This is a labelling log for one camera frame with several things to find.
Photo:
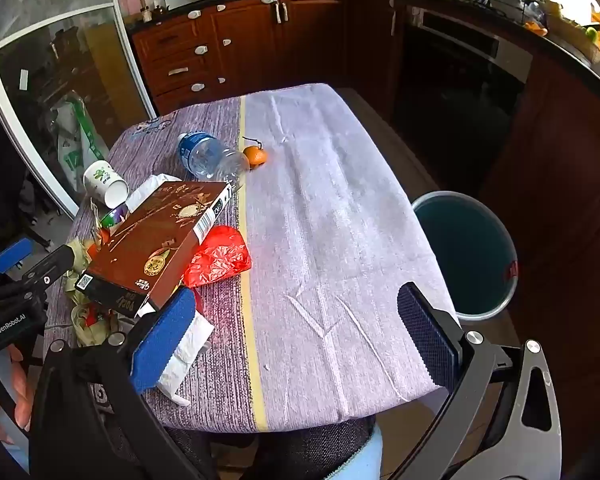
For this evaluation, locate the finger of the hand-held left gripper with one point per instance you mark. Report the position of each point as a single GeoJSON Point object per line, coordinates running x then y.
{"type": "Point", "coordinates": [50, 266]}
{"type": "Point", "coordinates": [12, 254]}

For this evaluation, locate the dark grey cloth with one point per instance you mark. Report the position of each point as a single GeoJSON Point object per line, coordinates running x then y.
{"type": "Point", "coordinates": [290, 452]}

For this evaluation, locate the light blue garment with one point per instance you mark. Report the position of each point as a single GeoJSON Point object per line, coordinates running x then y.
{"type": "Point", "coordinates": [367, 457]}

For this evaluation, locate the wooden kitchen cabinet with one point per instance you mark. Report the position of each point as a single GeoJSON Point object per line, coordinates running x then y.
{"type": "Point", "coordinates": [260, 45]}

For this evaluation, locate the brown cardboard box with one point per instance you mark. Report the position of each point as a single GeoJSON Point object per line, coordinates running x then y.
{"type": "Point", "coordinates": [150, 245]}

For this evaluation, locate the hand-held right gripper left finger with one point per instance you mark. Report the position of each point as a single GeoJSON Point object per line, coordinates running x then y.
{"type": "Point", "coordinates": [164, 342]}

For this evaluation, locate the white tissue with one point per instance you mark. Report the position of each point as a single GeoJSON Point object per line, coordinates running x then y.
{"type": "Point", "coordinates": [192, 340]}

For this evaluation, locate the red plastic bag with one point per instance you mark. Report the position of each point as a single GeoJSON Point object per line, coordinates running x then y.
{"type": "Point", "coordinates": [217, 257]}

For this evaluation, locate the dark wooden side cabinet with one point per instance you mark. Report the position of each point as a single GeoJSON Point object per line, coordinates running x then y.
{"type": "Point", "coordinates": [560, 170]}

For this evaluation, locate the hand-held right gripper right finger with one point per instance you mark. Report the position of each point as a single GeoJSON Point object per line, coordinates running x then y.
{"type": "Point", "coordinates": [427, 335]}

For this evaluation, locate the white cup with green print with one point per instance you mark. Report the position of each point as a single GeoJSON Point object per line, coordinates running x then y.
{"type": "Point", "coordinates": [105, 182]}

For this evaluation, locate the grey and purple table cloth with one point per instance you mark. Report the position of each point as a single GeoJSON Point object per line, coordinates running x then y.
{"type": "Point", "coordinates": [330, 210]}

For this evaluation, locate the black built-in oven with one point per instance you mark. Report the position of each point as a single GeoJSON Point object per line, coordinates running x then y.
{"type": "Point", "coordinates": [455, 90]}

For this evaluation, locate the green and purple packet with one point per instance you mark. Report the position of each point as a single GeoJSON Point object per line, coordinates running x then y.
{"type": "Point", "coordinates": [114, 217]}

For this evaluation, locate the white-framed glass door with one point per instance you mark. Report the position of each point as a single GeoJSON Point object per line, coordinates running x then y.
{"type": "Point", "coordinates": [55, 60]}

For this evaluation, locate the beige crumpled wrapper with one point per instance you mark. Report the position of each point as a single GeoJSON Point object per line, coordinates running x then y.
{"type": "Point", "coordinates": [94, 329]}
{"type": "Point", "coordinates": [80, 260]}

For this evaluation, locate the clear plastic water bottle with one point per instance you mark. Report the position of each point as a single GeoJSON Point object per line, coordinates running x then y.
{"type": "Point", "coordinates": [207, 155]}

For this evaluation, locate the person's left hand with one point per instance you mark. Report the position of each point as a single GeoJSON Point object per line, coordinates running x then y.
{"type": "Point", "coordinates": [2, 405]}

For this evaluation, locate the orange tangerine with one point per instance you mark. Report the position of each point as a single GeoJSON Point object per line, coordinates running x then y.
{"type": "Point", "coordinates": [256, 156]}

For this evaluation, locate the green and white plastic bag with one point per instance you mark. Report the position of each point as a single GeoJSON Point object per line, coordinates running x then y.
{"type": "Point", "coordinates": [77, 145]}

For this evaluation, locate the teal waste bin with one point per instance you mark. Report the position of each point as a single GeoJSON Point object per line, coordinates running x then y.
{"type": "Point", "coordinates": [460, 250]}

